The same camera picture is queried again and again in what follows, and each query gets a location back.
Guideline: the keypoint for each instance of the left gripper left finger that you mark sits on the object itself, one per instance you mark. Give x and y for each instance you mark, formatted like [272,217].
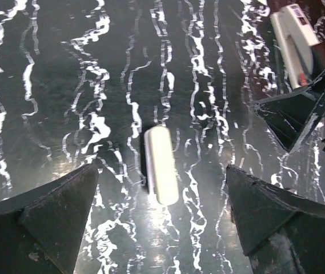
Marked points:
[41,230]

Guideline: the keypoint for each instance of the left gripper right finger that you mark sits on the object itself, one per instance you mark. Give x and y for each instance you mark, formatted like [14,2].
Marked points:
[280,232]

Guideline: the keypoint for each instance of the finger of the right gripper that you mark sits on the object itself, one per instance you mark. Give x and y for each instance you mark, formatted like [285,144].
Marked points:
[293,117]

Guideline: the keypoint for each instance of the grey staple magazine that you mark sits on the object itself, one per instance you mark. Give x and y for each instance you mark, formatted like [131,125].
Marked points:
[297,40]

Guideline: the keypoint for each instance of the white stapler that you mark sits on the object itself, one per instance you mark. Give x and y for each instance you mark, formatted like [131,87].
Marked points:
[160,165]

